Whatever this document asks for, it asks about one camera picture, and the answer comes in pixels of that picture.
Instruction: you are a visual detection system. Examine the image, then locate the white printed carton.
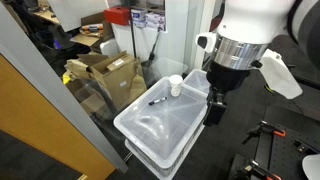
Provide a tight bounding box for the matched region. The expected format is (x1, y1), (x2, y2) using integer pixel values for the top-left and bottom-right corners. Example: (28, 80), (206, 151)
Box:
(130, 8), (148, 29)
(145, 11), (167, 33)

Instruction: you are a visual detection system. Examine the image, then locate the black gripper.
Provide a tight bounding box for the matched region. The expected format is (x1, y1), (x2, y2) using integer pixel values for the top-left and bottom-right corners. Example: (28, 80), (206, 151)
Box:
(203, 61), (251, 128)

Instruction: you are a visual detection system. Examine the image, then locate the white plastic container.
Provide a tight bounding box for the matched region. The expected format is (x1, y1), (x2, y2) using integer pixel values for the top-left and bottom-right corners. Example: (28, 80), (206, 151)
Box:
(99, 38), (120, 58)

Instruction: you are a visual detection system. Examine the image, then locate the low brown cardboard box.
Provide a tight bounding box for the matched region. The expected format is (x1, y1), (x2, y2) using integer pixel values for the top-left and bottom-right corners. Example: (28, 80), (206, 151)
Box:
(64, 78), (113, 118)

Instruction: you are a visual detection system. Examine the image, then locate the white paper cup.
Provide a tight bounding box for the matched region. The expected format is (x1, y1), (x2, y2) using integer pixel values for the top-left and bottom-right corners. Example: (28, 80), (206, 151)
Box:
(168, 74), (184, 98)

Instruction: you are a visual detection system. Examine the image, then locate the small yellow object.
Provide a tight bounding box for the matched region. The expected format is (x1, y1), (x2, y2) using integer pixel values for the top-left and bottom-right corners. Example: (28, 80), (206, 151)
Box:
(62, 73), (72, 85)

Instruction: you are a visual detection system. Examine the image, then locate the black clamp with orange handle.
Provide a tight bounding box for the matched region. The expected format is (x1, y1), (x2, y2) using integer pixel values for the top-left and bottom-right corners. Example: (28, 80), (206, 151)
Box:
(244, 159), (283, 180)
(242, 120), (287, 145)

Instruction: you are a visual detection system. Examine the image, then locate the red box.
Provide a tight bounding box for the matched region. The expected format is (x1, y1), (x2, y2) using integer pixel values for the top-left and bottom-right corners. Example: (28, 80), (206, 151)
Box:
(103, 5), (131, 27)

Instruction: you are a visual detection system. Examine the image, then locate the cardboard box with orange items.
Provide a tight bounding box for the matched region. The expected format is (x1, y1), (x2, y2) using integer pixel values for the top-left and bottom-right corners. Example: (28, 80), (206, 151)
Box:
(69, 12), (115, 48)

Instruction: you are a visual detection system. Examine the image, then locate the white board panel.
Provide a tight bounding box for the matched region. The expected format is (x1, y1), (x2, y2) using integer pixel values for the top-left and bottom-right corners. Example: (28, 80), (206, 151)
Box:
(46, 0), (110, 33)

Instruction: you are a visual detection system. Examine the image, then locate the large clear plastic bin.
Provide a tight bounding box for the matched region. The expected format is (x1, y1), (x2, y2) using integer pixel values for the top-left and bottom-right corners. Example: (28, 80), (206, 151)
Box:
(113, 76), (209, 169)

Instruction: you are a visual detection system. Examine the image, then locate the black long-handled dustpan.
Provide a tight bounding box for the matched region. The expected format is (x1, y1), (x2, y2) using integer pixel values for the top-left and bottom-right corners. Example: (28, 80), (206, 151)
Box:
(141, 28), (164, 88)

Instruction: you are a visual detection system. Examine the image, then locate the straw broom with black handle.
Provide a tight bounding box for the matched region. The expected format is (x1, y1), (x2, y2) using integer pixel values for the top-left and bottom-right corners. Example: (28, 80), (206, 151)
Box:
(128, 13), (148, 101)

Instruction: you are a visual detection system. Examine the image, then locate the black metal stand bar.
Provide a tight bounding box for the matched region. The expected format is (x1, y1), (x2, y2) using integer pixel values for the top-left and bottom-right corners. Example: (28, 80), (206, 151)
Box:
(286, 64), (320, 91)

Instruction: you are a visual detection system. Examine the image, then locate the orange wooden door panel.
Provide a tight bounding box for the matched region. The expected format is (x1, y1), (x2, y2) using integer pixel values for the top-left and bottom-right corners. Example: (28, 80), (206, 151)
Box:
(0, 54), (116, 180)

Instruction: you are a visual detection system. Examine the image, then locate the flattened crumpled cardboard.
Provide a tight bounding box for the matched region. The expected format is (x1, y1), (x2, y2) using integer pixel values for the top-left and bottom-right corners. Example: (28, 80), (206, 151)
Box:
(64, 53), (101, 81)

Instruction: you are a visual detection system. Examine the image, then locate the grey door frame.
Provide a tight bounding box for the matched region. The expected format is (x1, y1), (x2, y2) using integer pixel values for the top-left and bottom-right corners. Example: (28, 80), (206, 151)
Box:
(0, 3), (129, 174)

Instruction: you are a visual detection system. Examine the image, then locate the small clear plastic bin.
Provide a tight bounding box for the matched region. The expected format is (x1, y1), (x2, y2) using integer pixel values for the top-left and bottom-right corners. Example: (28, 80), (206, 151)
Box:
(182, 68), (212, 96)

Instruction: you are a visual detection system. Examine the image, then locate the white rounded object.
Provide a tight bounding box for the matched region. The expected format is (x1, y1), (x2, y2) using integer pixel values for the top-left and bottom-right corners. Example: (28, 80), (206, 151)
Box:
(301, 153), (320, 180)

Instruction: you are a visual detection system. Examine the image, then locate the black and white marker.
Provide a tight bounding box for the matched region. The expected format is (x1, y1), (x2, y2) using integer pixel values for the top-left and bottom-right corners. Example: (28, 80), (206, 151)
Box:
(148, 96), (168, 106)

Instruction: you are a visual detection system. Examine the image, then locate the open cardboard box with labels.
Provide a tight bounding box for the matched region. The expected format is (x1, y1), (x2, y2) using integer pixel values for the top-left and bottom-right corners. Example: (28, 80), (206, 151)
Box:
(87, 50), (148, 111)

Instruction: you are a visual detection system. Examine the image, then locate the black perforated breadboard table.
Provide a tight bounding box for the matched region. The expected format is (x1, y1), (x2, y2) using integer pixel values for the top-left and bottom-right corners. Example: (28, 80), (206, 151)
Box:
(253, 105), (320, 180)

